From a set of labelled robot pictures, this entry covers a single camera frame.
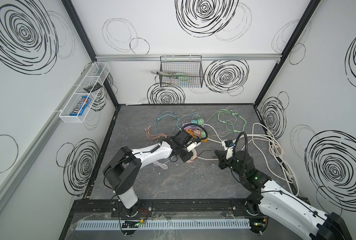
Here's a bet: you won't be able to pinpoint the brown thin cable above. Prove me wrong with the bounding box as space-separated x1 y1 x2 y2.
144 126 169 142

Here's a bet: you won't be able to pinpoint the black remote control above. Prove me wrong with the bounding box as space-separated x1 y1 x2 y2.
83 83 102 94

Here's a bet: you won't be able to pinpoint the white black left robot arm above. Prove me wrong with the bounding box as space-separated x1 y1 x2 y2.
103 130 202 210

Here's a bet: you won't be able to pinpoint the green thin cable bundle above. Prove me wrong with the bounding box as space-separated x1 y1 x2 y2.
204 109 236 127

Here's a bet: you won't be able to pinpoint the teal multi-head charging cable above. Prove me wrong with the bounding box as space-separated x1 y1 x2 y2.
153 111 200 136

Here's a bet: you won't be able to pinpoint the pink charger adapter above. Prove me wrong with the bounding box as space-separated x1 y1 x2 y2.
193 130 201 137

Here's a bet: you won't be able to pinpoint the white coiled power cable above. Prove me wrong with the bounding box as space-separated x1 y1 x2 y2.
243 122 300 197

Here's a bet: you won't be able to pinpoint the round pink power socket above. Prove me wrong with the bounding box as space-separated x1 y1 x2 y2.
187 149 198 163

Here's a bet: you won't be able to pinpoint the green tongs in basket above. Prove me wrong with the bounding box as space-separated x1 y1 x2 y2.
150 71 193 84

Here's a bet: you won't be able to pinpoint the white wire wall shelf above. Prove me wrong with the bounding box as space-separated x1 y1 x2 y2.
59 62 110 124

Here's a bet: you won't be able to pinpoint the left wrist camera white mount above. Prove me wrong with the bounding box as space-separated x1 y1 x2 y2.
187 142 201 152

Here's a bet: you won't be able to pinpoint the white power strip cable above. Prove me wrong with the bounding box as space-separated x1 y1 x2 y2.
204 123 227 145

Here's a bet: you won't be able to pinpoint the left black corrugated conduit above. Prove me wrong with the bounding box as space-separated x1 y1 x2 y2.
182 123 209 142

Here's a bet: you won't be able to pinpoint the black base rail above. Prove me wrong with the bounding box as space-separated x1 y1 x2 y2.
71 197 311 219

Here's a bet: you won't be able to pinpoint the black thin cable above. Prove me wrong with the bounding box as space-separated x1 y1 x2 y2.
197 149 218 158

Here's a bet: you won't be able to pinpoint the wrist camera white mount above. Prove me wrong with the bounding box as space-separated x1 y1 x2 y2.
222 140 235 160
187 142 201 152

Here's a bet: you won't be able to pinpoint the black corrugated cable conduit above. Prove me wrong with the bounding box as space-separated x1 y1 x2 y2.
232 131 249 163

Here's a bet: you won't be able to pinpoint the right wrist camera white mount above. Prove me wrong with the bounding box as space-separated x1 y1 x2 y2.
222 140 235 160

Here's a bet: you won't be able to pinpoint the white slotted cable duct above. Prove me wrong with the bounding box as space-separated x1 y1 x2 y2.
75 219 251 231

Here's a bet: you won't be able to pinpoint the orange power strip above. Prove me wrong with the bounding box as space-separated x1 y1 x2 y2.
186 129 208 142

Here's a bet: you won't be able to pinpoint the blue candy packet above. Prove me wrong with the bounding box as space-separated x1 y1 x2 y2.
69 96 91 116

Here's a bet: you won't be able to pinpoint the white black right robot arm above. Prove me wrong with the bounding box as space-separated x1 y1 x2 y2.
215 150 352 240

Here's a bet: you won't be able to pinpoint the black wire wall basket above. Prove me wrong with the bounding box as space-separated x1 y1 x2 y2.
159 55 205 88

